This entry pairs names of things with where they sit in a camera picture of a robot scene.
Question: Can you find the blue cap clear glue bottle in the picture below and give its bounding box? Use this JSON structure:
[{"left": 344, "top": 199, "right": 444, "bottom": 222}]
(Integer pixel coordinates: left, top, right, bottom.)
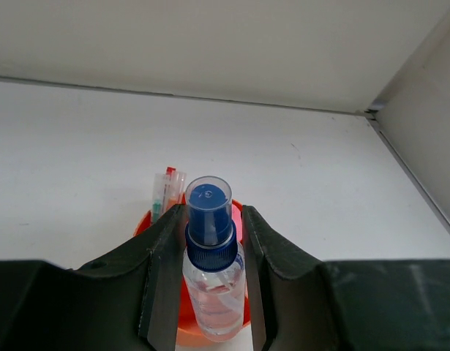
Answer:
[{"left": 182, "top": 175, "right": 246, "bottom": 342}]

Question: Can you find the red pen refill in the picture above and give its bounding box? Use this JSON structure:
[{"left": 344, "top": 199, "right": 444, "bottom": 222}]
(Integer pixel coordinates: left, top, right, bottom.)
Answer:
[
  {"left": 165, "top": 166, "right": 187, "bottom": 209},
  {"left": 165, "top": 170, "right": 188, "bottom": 213}
]

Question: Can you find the orange round divided organizer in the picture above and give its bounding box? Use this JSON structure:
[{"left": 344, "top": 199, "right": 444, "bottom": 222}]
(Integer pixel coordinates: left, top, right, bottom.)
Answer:
[{"left": 133, "top": 199, "right": 251, "bottom": 347}]

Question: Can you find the aluminium rail right side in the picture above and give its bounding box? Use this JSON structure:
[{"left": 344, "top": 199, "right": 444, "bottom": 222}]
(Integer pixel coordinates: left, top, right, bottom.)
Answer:
[{"left": 363, "top": 107, "right": 450, "bottom": 246}]

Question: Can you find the green pen refill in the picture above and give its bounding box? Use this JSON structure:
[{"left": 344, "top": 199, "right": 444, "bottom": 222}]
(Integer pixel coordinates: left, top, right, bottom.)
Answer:
[{"left": 151, "top": 173, "right": 167, "bottom": 223}]

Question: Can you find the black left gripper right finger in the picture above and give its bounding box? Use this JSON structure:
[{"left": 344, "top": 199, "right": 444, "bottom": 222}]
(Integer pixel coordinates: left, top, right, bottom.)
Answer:
[{"left": 241, "top": 206, "right": 450, "bottom": 350}]

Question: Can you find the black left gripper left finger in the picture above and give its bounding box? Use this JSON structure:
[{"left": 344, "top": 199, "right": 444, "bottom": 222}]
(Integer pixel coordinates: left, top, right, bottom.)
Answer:
[{"left": 0, "top": 205, "right": 184, "bottom": 350}]

